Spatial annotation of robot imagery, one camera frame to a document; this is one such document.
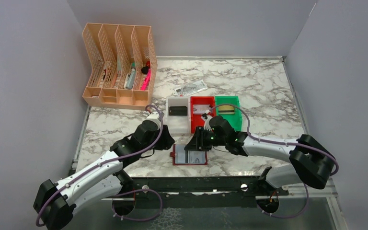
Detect purple cable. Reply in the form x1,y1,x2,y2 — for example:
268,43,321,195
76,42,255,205
35,104,166,227
203,103,340,177

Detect pink highlighter pen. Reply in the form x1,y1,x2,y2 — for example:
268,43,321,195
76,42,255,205
140,66,151,91

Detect grey green marker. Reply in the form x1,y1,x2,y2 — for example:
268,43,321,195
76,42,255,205
124,63,136,90

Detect peach plastic file organizer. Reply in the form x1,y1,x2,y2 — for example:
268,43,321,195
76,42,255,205
82,23,158,110

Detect paper receipts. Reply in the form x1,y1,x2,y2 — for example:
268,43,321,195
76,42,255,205
173,80,208,97

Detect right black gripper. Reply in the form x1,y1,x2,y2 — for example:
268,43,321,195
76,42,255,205
184,126,227,152

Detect silver credit card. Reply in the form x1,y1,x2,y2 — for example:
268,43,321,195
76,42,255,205
192,104,211,115

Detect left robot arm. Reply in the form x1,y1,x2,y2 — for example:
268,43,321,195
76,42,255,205
33,120,174,230

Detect black credit card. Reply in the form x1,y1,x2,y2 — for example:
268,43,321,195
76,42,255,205
168,106,188,116

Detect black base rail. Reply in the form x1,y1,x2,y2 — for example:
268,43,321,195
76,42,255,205
108,175,288,214

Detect gold credit card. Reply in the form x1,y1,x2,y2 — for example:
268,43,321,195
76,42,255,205
218,105,235,115

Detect white plastic bin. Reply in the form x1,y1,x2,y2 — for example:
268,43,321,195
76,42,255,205
165,97,191,136

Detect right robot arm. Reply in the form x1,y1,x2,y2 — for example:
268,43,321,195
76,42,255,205
184,116,337,195

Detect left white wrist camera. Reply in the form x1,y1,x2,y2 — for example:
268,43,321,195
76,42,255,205
146,111,164,127

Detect red leather card holder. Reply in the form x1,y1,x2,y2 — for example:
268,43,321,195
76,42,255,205
170,144,207,165

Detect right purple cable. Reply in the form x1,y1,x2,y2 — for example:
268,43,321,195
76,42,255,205
203,103,340,177

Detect green plastic bin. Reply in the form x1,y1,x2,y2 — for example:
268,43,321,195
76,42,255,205
215,95,243,131

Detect red plastic bin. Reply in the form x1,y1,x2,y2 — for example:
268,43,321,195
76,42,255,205
190,96,216,134

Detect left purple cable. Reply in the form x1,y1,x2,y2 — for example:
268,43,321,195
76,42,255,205
35,104,166,227

